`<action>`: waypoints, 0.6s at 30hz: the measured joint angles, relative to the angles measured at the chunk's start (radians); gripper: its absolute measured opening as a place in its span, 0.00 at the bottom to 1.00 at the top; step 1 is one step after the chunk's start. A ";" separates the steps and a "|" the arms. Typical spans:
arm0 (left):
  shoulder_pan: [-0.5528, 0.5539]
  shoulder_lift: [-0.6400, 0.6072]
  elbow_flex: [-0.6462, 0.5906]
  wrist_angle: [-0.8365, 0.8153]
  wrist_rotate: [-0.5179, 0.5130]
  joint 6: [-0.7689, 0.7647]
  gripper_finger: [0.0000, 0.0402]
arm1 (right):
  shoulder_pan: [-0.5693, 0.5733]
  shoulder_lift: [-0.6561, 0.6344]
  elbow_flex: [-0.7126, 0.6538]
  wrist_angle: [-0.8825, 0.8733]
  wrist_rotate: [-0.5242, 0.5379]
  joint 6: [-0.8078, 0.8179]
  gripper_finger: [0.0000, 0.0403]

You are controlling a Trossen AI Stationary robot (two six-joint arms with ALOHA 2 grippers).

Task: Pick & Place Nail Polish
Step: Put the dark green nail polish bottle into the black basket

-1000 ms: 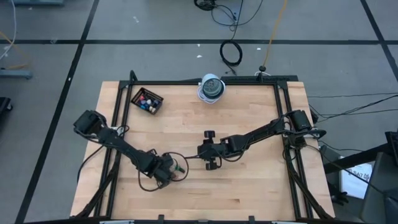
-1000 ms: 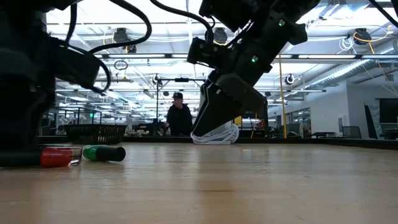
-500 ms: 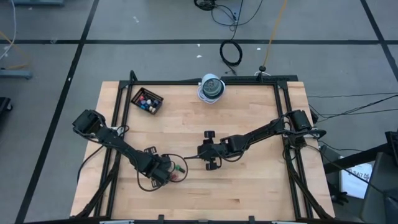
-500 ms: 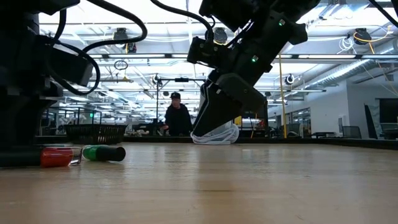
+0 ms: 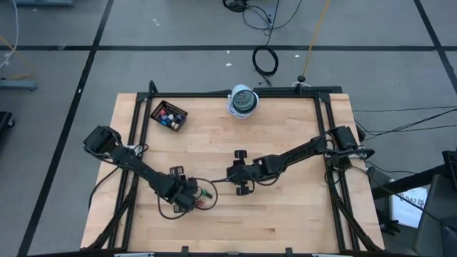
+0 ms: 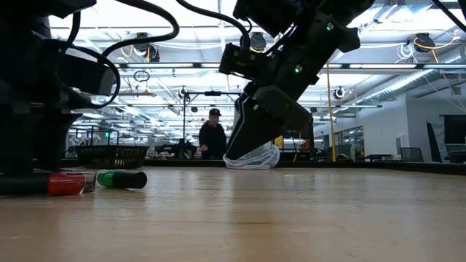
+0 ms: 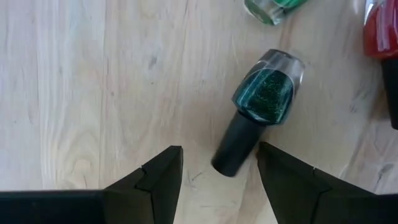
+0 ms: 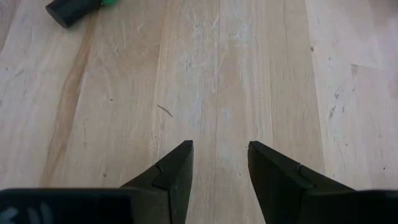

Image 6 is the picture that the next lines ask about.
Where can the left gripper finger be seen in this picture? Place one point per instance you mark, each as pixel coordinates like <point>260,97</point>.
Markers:
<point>54,142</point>
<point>14,142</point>

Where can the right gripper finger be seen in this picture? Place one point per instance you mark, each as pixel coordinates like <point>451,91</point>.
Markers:
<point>262,120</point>

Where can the red-capped black marker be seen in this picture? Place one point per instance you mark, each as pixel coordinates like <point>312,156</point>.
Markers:
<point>65,183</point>

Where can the green-capped black marker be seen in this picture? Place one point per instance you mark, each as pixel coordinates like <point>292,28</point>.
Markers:
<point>109,179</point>

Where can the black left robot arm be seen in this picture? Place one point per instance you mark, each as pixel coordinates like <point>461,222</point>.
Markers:
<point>22,54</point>

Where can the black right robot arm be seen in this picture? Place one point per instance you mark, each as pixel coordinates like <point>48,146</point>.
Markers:
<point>276,11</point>

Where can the black cabinet with yellow label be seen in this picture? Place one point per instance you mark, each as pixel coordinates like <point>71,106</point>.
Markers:
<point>307,140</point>

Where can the person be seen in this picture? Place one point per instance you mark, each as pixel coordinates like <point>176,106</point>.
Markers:
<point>213,138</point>

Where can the black slotted plastic basket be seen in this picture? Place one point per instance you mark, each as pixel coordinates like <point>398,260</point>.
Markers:
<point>109,156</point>

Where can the black mesh chair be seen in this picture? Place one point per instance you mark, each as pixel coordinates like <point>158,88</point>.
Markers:
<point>411,154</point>

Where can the black leaning panel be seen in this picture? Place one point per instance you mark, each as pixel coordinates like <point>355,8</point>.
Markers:
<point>433,142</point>

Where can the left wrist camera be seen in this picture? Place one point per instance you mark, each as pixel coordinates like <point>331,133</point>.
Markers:
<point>83,76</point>

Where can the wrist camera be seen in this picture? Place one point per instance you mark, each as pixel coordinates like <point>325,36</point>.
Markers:
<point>83,76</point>
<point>236,60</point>

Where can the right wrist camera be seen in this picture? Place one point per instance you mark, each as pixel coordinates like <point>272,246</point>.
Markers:
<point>236,60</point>

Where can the black aluminium table frame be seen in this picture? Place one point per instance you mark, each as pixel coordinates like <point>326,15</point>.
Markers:
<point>364,166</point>

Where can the black wall screen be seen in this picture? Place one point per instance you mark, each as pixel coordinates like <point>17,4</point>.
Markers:
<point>455,129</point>

